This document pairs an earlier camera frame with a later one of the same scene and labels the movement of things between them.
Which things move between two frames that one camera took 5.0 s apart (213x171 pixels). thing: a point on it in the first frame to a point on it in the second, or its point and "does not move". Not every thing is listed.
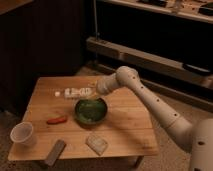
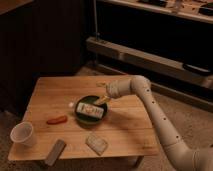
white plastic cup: x=23 y=134 does not move
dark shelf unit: x=168 y=42 does not move
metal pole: x=95 y=19 does not move
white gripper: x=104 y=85 to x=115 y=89
